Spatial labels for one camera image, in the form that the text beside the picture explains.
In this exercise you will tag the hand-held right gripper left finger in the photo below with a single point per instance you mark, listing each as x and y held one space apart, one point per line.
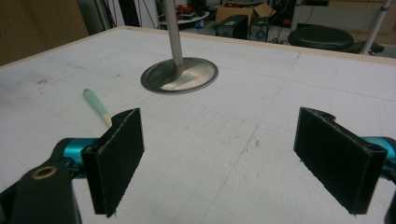
115 165

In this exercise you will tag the cardboard box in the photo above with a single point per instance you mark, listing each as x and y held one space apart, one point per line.
241 12

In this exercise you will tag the white metal pole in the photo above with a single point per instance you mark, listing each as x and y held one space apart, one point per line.
376 26

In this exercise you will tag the metal stand with round base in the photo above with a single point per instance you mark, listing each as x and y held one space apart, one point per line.
180 73

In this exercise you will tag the black speaker with grey cone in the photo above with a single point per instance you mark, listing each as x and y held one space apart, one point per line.
259 29

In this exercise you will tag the black round stool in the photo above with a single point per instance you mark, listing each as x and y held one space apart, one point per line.
321 38

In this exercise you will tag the round white table with clutter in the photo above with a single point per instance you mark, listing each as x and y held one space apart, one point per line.
186 17

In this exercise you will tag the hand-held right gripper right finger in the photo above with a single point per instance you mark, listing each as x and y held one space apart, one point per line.
336 161

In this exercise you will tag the black speaker box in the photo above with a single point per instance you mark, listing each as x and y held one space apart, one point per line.
232 27

